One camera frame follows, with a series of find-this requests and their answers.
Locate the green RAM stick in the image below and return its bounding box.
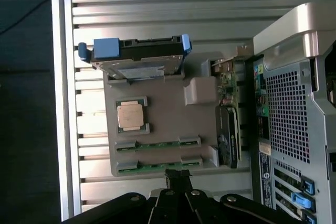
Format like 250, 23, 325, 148
118, 161, 203, 175
117, 141, 200, 152

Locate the blue expansion slot clip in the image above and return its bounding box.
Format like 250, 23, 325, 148
301, 176, 315, 196
301, 210, 317, 224
290, 192, 316, 213

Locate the graphics card with black cooler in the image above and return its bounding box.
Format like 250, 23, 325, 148
209, 45, 250, 169

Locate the silver CPU chip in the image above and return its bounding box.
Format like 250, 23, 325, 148
117, 99, 146, 132

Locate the grey plastic parts rack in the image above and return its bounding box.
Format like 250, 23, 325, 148
103, 50, 224, 178

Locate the grey PC case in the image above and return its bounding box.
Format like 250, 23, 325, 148
251, 2, 336, 224

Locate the hard disk in blue caddy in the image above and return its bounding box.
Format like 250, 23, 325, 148
78, 34, 193, 81

